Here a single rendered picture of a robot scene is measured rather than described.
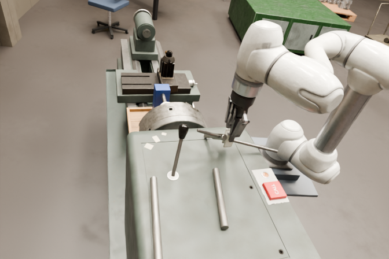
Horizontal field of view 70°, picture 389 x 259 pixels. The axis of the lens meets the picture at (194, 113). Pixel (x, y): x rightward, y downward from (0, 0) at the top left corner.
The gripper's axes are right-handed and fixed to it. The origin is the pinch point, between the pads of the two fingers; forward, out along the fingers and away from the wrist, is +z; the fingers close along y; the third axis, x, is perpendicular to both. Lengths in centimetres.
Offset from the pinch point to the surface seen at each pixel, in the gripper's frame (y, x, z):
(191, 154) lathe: -1.0, 12.7, 6.1
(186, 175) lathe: -9.7, 16.5, 6.1
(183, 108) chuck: 25.8, 9.7, 8.0
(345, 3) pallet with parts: 540, -542, 100
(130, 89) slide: 78, 27, 35
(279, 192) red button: -20.8, -11.3, 4.8
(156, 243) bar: -30.6, 29.3, 3.9
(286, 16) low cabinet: 312, -226, 66
